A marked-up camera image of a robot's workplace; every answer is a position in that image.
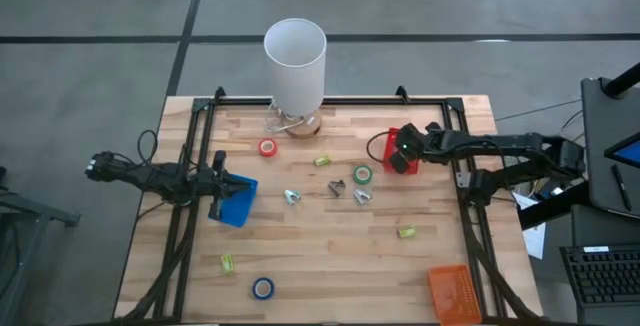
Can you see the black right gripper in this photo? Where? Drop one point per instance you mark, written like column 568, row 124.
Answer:
column 420, row 143

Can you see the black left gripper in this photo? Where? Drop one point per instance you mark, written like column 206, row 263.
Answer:
column 216, row 186

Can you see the red plastic basket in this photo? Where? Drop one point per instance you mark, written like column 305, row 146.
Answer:
column 388, row 158

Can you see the green tape roll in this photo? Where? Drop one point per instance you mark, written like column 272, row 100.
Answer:
column 355, row 175

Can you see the red tape roll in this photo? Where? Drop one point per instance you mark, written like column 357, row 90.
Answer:
column 261, row 148

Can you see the small yellow-green stapler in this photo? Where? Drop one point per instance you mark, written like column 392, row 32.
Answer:
column 227, row 263
column 406, row 232
column 322, row 161

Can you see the blue tape roll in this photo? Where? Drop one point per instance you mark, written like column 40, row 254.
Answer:
column 254, row 288

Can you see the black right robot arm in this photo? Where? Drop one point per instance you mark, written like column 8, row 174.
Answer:
column 500, row 143

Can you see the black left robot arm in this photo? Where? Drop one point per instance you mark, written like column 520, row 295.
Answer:
column 150, row 176

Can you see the blue plastic basket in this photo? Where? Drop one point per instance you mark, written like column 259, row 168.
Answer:
column 237, row 211

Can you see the white lamp with wooden base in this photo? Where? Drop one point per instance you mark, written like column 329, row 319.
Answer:
column 295, row 66

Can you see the orange plastic basket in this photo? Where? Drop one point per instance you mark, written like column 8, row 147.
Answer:
column 452, row 296

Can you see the white paper sheet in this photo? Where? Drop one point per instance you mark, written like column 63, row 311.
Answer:
column 535, row 241

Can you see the grey computer cart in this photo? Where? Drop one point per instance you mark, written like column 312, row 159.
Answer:
column 600, row 166

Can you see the black stand legs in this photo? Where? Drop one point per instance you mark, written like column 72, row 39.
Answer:
column 30, row 211

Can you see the black pen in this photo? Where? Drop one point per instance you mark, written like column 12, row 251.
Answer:
column 620, row 180

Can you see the tablet with blue screen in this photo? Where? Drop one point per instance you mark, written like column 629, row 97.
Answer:
column 627, row 153

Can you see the black keyboard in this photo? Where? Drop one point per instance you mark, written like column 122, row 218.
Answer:
column 600, row 276

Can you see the black cart pole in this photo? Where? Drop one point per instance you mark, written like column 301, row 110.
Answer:
column 622, row 82

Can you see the black aluminium table frame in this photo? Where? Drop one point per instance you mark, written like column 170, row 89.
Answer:
column 350, row 101

